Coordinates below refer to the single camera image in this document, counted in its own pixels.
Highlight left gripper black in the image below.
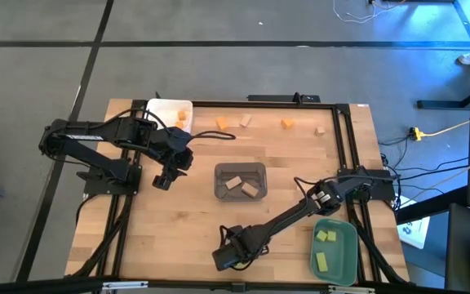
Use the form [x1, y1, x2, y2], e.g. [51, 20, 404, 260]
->
[153, 145, 195, 191]

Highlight long green block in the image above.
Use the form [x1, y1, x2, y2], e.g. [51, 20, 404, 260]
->
[315, 252, 329, 273]

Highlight grey translucent plastic bin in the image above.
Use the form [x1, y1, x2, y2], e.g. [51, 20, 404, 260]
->
[213, 162, 268, 203]

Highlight white plastic bin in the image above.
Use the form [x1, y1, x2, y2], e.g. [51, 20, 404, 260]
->
[144, 98, 194, 135]

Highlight green plastic bin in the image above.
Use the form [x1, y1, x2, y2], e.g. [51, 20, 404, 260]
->
[309, 217, 359, 287]

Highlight black gantry bar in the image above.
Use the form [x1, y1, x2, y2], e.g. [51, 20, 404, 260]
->
[0, 276, 470, 294]

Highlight white printed sheet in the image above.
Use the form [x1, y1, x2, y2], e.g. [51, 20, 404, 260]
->
[395, 194, 432, 251]

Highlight black desk crossbar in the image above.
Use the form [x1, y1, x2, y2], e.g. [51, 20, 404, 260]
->
[395, 185, 469, 225]

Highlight black desk with keyboard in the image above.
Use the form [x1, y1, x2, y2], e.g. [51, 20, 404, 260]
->
[444, 203, 470, 294]

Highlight black desk foot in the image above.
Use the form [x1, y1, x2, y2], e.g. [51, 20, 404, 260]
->
[416, 77, 470, 110]

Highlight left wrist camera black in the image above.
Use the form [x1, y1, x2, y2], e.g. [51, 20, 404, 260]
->
[165, 127, 194, 151]

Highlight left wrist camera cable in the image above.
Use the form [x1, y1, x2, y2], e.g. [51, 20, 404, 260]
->
[185, 128, 237, 142]

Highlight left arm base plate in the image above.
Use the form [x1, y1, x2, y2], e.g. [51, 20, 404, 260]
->
[76, 163, 143, 196]

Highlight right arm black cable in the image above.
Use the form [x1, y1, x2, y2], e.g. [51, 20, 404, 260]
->
[293, 176, 321, 205]

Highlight black cable bundle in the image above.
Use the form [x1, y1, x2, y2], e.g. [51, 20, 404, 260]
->
[348, 203, 408, 285]
[65, 194, 132, 279]

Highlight black aluminium table frame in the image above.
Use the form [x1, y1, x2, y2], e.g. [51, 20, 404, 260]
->
[94, 99, 383, 283]

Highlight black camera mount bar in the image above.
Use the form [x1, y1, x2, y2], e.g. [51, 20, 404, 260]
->
[246, 92, 322, 104]

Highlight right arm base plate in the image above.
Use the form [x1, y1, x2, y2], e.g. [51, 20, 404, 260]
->
[336, 167, 396, 202]

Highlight black floor cables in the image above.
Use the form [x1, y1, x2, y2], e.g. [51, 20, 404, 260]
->
[377, 134, 470, 197]

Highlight beige floor cable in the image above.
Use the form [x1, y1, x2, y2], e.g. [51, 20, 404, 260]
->
[397, 149, 470, 205]

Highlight yellow extension cord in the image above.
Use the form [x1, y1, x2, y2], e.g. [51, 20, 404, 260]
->
[422, 120, 470, 138]

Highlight white floor cable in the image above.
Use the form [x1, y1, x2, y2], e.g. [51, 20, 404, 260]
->
[331, 0, 407, 25]

